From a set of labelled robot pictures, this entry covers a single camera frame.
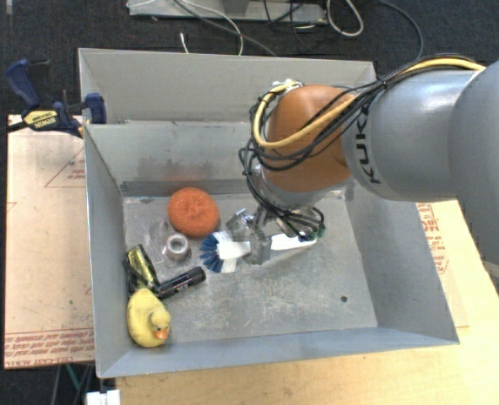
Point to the grey metal bin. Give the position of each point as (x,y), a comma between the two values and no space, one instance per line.
(274,302)

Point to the black cylinder with red print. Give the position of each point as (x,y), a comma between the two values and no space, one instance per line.
(181,282)

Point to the white dish brush, blue bristles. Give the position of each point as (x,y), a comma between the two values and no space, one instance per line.
(232,250)

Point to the orange round scouring pad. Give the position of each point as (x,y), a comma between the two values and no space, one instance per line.
(193,212)

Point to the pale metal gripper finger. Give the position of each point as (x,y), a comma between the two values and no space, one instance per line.
(259,252)
(238,222)

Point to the brown cardboard board, red print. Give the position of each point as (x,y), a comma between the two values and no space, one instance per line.
(46,243)

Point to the yellow rubber duck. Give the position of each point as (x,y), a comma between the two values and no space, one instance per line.
(145,321)

